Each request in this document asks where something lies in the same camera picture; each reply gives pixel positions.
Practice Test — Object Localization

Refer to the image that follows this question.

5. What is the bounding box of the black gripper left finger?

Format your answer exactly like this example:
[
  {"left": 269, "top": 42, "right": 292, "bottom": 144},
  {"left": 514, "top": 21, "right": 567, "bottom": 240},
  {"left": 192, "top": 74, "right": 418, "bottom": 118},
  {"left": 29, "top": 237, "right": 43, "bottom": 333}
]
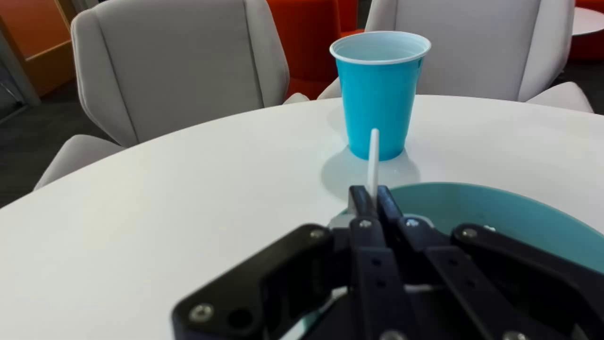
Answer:
[{"left": 348, "top": 186, "right": 407, "bottom": 340}]

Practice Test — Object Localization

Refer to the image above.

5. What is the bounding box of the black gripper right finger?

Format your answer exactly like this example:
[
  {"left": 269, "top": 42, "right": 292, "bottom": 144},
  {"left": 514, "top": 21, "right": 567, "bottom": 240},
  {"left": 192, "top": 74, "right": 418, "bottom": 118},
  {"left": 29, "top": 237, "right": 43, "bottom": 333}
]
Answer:
[{"left": 377, "top": 187, "right": 547, "bottom": 340}]

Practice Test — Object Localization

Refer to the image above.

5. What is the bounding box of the white chair at left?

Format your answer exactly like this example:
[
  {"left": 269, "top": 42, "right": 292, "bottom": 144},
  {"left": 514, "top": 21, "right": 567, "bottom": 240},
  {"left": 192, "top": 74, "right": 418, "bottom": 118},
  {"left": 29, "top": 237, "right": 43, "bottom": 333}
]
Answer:
[{"left": 316, "top": 0, "right": 594, "bottom": 116}]

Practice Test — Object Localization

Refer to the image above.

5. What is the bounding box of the grey chair at right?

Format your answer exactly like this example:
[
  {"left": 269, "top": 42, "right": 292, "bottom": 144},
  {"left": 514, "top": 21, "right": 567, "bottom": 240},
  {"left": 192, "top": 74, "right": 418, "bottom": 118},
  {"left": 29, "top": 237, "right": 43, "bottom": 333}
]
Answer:
[{"left": 37, "top": 0, "right": 305, "bottom": 187}]

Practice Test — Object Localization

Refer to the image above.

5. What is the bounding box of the teal bowl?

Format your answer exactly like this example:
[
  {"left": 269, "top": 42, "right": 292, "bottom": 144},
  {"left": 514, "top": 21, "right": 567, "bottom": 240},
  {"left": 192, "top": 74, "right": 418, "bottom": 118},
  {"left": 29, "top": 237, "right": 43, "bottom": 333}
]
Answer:
[{"left": 390, "top": 184, "right": 604, "bottom": 274}]

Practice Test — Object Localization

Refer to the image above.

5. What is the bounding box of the white plastic spoon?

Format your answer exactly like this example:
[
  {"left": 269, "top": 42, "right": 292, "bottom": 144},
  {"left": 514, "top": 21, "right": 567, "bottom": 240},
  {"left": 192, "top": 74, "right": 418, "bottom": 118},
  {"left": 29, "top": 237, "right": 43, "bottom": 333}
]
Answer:
[{"left": 365, "top": 129, "right": 379, "bottom": 203}]

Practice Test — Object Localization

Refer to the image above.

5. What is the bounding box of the small round white table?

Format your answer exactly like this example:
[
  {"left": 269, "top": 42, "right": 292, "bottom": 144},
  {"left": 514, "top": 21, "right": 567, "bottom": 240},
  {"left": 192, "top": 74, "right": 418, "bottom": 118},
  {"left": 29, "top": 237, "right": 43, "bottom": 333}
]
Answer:
[{"left": 571, "top": 8, "right": 604, "bottom": 36}]

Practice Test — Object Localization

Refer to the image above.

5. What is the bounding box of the blue plastic cup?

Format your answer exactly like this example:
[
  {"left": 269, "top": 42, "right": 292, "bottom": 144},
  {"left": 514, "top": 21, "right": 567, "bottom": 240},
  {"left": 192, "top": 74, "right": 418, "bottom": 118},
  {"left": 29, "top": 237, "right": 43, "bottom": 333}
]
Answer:
[{"left": 328, "top": 31, "right": 431, "bottom": 161}]

